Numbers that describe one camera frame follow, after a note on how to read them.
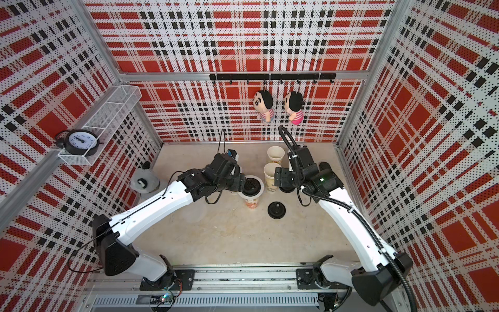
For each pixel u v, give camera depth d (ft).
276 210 2.98
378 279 1.18
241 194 2.62
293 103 3.09
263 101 2.98
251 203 2.83
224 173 1.90
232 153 2.22
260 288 2.40
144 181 2.65
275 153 3.18
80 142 2.10
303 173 1.71
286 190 3.23
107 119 2.63
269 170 2.98
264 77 2.90
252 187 2.63
